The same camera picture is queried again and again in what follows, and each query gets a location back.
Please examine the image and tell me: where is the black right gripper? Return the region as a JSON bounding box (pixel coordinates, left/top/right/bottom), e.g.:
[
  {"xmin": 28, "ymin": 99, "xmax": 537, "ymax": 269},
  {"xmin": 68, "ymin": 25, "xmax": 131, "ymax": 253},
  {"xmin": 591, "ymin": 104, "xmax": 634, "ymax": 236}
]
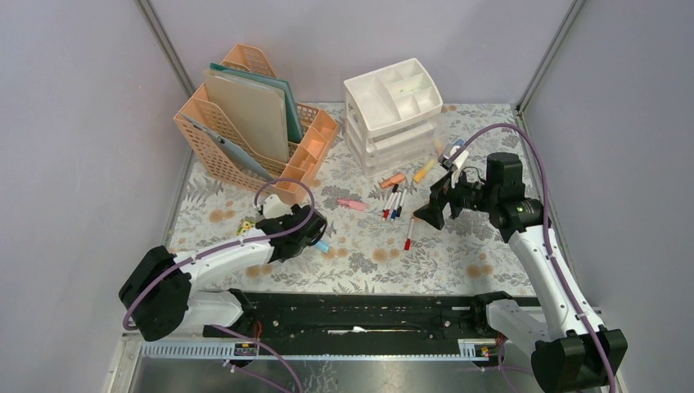
[{"xmin": 412, "ymin": 165, "xmax": 498, "ymax": 230}]

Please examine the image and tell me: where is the light blue highlighter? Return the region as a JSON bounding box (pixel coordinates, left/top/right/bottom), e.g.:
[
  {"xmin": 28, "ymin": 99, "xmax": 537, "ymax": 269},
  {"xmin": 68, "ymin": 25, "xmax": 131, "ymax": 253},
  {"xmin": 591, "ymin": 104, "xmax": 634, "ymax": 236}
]
[{"xmin": 313, "ymin": 240, "xmax": 330, "ymax": 254}]

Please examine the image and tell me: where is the white plastic drawer unit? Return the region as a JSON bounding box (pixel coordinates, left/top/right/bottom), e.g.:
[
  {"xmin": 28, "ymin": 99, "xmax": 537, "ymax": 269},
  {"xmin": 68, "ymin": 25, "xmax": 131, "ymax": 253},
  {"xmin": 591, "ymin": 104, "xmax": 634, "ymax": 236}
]
[{"xmin": 344, "ymin": 58, "xmax": 443, "ymax": 178}]

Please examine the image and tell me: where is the light blue clipboard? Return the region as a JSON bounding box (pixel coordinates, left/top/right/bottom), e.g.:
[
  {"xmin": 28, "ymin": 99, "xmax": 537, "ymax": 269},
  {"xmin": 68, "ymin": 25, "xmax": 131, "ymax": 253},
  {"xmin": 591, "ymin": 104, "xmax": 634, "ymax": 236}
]
[{"xmin": 179, "ymin": 113, "xmax": 273, "ymax": 180}]

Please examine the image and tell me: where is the teal file folder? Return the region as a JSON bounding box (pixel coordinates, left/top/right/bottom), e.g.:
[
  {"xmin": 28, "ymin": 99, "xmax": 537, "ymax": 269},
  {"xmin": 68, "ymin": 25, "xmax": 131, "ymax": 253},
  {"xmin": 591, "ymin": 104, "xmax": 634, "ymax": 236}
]
[{"xmin": 210, "ymin": 63, "xmax": 304, "ymax": 143}]

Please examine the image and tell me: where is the beige file folder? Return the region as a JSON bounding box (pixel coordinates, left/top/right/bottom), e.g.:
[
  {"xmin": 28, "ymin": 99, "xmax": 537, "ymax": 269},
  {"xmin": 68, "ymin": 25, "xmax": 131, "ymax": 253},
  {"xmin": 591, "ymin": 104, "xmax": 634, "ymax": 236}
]
[{"xmin": 203, "ymin": 70, "xmax": 290, "ymax": 163}]

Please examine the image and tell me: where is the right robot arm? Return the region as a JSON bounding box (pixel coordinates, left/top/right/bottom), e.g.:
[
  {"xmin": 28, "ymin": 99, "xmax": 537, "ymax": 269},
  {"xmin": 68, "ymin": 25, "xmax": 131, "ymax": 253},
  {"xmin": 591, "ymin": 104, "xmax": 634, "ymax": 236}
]
[{"xmin": 413, "ymin": 152, "xmax": 628, "ymax": 392}]

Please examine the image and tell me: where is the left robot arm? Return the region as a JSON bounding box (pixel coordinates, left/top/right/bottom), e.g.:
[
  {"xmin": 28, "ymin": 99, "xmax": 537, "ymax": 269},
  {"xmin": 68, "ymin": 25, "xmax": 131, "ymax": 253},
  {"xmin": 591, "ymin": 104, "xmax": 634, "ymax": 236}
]
[{"xmin": 118, "ymin": 205, "xmax": 327, "ymax": 341}]

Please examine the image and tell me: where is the yellow orange highlighter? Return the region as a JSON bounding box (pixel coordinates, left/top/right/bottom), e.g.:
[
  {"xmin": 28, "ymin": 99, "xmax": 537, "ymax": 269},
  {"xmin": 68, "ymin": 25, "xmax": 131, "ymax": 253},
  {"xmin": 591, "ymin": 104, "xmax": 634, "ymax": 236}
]
[{"xmin": 412, "ymin": 158, "xmax": 437, "ymax": 183}]

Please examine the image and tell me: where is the blue cap whiteboard marker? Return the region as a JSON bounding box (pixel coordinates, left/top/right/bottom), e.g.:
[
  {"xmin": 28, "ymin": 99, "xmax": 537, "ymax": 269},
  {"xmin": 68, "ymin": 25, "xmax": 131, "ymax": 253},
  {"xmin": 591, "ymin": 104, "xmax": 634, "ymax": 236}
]
[{"xmin": 388, "ymin": 190, "xmax": 403, "ymax": 221}]

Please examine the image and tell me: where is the yellow owl eraser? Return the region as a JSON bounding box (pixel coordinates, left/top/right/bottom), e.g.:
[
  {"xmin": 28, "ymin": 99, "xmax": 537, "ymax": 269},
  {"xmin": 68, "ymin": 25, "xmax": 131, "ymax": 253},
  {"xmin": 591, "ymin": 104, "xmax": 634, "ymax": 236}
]
[{"xmin": 237, "ymin": 219, "xmax": 256, "ymax": 236}]

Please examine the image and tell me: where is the black cap whiteboard marker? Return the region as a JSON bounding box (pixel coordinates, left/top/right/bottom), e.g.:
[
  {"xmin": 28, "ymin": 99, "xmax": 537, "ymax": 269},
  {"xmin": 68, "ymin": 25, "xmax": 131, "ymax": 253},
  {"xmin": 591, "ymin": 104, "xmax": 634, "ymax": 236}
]
[{"xmin": 382, "ymin": 183, "xmax": 399, "ymax": 212}]

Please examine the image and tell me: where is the red cap whiteboard marker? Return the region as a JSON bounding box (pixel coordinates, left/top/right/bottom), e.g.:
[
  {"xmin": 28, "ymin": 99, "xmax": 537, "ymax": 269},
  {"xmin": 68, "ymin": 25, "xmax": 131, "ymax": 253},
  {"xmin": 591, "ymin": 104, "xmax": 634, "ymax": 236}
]
[{"xmin": 382, "ymin": 192, "xmax": 398, "ymax": 221}]

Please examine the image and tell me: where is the orange highlighter centre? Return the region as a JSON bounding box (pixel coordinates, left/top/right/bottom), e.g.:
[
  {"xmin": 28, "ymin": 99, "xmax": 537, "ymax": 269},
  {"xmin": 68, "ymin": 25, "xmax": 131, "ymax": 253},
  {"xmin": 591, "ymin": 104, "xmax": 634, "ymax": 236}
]
[{"xmin": 380, "ymin": 173, "xmax": 406, "ymax": 189}]

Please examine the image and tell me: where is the yellow pink highlighter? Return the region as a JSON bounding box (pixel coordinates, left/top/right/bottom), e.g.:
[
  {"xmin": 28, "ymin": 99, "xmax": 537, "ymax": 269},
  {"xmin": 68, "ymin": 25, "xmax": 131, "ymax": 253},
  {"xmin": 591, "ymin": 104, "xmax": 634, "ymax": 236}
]
[{"xmin": 434, "ymin": 138, "xmax": 444, "ymax": 156}]

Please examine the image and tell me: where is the pink highlighter centre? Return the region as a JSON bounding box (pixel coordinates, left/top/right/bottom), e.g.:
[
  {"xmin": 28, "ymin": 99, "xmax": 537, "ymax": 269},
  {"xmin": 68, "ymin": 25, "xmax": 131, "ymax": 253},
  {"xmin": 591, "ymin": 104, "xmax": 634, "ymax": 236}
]
[{"xmin": 337, "ymin": 198, "xmax": 366, "ymax": 211}]

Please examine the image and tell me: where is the orange plastic file organizer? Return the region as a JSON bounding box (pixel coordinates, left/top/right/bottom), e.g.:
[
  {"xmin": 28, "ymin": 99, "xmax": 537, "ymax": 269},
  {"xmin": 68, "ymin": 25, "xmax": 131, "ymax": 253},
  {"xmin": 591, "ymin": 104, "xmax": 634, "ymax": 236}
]
[{"xmin": 174, "ymin": 44, "xmax": 338, "ymax": 205}]

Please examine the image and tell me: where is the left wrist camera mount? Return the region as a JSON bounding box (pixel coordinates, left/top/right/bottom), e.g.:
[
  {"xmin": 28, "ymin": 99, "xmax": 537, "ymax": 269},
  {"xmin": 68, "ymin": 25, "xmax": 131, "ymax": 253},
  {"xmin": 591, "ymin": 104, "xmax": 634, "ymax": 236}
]
[{"xmin": 256, "ymin": 194, "xmax": 292, "ymax": 219}]

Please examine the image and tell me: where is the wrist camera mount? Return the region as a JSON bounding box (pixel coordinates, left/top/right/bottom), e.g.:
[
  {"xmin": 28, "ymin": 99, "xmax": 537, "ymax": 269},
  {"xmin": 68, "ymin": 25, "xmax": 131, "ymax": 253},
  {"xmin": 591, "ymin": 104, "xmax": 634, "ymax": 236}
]
[
  {"xmin": 438, "ymin": 146, "xmax": 469, "ymax": 188},
  {"xmin": 256, "ymin": 194, "xmax": 292, "ymax": 219}
]

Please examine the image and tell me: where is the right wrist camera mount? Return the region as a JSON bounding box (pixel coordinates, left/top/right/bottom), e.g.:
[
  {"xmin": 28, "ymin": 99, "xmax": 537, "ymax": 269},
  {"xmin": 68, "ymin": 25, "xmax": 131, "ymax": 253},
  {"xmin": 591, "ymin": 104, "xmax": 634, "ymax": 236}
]
[{"xmin": 438, "ymin": 146, "xmax": 469, "ymax": 188}]

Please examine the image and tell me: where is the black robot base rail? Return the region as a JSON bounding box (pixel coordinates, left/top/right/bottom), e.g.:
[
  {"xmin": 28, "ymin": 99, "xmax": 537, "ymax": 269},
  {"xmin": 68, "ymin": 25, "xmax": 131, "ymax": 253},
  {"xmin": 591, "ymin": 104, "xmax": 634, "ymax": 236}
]
[{"xmin": 203, "ymin": 290, "xmax": 511, "ymax": 357}]

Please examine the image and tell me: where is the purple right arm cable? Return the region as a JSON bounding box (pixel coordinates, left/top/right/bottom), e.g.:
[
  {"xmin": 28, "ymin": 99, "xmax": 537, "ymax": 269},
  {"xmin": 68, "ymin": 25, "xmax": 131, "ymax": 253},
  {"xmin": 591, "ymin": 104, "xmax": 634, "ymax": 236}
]
[{"xmin": 441, "ymin": 123, "xmax": 618, "ymax": 393}]

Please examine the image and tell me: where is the right aluminium frame post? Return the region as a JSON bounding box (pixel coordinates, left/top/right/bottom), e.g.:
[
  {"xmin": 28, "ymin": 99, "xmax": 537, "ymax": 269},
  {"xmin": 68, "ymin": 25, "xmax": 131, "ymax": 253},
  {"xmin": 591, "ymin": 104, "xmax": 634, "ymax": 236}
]
[{"xmin": 516, "ymin": 0, "xmax": 588, "ymax": 114}]

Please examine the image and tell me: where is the aluminium frame post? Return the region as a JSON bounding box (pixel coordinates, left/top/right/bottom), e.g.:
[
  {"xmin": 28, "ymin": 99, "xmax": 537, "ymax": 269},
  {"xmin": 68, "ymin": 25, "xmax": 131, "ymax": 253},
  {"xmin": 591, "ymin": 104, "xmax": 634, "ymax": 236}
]
[
  {"xmin": 134, "ymin": 0, "xmax": 196, "ymax": 97},
  {"xmin": 516, "ymin": 0, "xmax": 588, "ymax": 114}
]

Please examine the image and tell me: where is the left aluminium frame post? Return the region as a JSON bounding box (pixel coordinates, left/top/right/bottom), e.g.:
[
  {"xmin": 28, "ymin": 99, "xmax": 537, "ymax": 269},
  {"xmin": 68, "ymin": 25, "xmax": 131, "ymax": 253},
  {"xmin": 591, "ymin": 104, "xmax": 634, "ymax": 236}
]
[{"xmin": 134, "ymin": 0, "xmax": 196, "ymax": 97}]

